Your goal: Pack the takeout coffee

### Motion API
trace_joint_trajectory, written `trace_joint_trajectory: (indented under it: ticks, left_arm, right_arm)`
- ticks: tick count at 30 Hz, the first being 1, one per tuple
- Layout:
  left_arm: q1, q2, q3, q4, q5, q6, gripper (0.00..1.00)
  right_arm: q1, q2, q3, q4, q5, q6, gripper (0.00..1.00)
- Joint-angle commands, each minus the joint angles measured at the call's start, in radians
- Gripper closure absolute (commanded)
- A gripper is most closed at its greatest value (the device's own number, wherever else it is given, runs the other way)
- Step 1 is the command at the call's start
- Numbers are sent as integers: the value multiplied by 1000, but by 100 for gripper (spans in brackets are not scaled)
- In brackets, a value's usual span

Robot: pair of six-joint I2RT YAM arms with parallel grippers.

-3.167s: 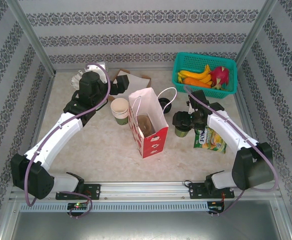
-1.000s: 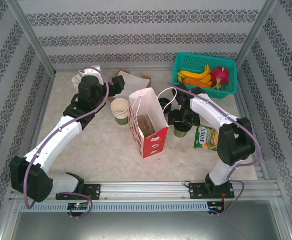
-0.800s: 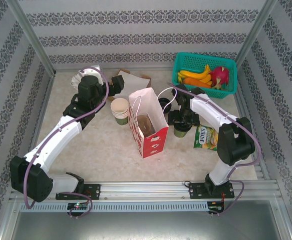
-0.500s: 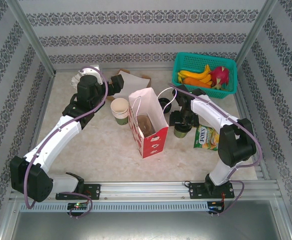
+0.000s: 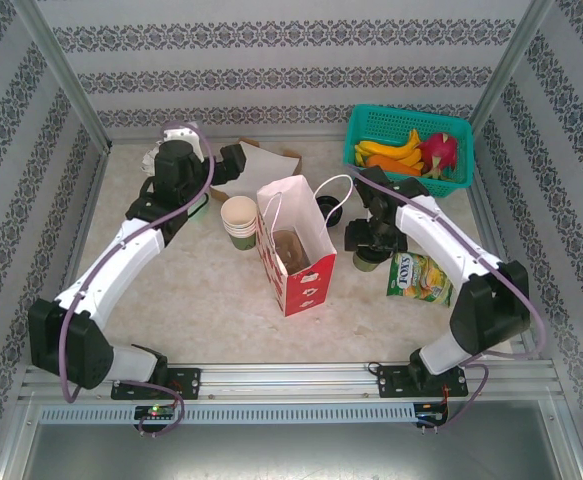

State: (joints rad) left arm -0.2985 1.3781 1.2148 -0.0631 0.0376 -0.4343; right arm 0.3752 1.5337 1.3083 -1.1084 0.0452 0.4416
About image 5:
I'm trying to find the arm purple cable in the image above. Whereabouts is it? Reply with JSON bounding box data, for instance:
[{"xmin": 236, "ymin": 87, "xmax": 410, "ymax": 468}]
[
  {"xmin": 350, "ymin": 169, "xmax": 547, "ymax": 431},
  {"xmin": 60, "ymin": 121, "xmax": 217, "ymax": 437}
]

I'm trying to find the yellow banana bunch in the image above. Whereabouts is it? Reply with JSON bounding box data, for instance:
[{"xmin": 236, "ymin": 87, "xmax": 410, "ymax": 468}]
[{"xmin": 354, "ymin": 128, "xmax": 425, "ymax": 174}]

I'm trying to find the brown pulp cup carrier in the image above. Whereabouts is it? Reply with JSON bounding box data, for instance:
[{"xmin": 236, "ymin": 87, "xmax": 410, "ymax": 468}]
[{"xmin": 270, "ymin": 228, "xmax": 317, "ymax": 276}]

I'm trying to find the orange carrot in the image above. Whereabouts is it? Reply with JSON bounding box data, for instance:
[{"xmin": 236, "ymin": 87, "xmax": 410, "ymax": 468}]
[{"xmin": 365, "ymin": 154, "xmax": 422, "ymax": 177}]

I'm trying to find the grey slotted cable duct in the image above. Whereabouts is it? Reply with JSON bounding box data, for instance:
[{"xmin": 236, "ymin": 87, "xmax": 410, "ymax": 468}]
[{"xmin": 38, "ymin": 402, "xmax": 418, "ymax": 426}]

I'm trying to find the aluminium frame post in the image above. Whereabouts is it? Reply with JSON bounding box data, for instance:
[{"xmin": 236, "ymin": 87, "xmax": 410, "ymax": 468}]
[
  {"xmin": 467, "ymin": 0, "xmax": 556, "ymax": 135},
  {"xmin": 10, "ymin": 0, "xmax": 113, "ymax": 151}
]

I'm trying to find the mint green straw holder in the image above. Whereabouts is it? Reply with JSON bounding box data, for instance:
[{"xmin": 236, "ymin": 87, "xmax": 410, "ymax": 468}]
[{"xmin": 189, "ymin": 196, "xmax": 212, "ymax": 222}]

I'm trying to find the teal plastic basket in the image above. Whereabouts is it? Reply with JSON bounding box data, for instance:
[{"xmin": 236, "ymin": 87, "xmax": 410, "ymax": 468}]
[{"xmin": 343, "ymin": 103, "xmax": 475, "ymax": 199}]

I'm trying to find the stack of black lids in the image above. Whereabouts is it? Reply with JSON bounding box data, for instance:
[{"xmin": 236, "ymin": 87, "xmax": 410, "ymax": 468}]
[{"xmin": 314, "ymin": 193, "xmax": 346, "ymax": 227}]

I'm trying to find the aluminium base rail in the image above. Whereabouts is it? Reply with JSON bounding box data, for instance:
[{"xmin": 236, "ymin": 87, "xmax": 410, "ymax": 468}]
[{"xmin": 19, "ymin": 362, "xmax": 558, "ymax": 401}]

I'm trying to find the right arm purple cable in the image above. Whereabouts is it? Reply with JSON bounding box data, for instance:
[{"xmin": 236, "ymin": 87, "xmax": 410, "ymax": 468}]
[{"xmin": 350, "ymin": 169, "xmax": 547, "ymax": 431}]

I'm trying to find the green white paper cup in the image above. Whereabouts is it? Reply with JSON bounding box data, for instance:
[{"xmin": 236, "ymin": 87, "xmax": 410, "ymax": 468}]
[
  {"xmin": 222, "ymin": 209, "xmax": 259, "ymax": 231},
  {"xmin": 353, "ymin": 249, "xmax": 392, "ymax": 274},
  {"xmin": 220, "ymin": 195, "xmax": 258, "ymax": 227},
  {"xmin": 224, "ymin": 214, "xmax": 259, "ymax": 235},
  {"xmin": 225, "ymin": 219, "xmax": 260, "ymax": 253}
]

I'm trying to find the aluminium table edge rail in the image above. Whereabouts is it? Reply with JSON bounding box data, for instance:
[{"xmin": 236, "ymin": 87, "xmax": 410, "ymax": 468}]
[
  {"xmin": 467, "ymin": 184, "xmax": 542, "ymax": 362},
  {"xmin": 40, "ymin": 142, "xmax": 112, "ymax": 366}
]

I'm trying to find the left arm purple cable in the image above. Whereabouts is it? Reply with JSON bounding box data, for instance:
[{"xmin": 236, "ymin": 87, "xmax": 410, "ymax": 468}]
[{"xmin": 60, "ymin": 121, "xmax": 217, "ymax": 437}]

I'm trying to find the white red paper bag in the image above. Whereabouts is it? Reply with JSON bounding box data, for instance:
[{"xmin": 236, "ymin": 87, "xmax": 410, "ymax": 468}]
[{"xmin": 254, "ymin": 173, "xmax": 355, "ymax": 319}]

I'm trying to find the green yellow candy bag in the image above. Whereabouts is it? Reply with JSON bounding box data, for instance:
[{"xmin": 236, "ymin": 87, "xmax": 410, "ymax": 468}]
[{"xmin": 386, "ymin": 251, "xmax": 455, "ymax": 308}]

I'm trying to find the pink dragon fruit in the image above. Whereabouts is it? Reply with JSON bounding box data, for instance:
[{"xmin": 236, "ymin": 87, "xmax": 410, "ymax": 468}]
[{"xmin": 418, "ymin": 132, "xmax": 460, "ymax": 182}]

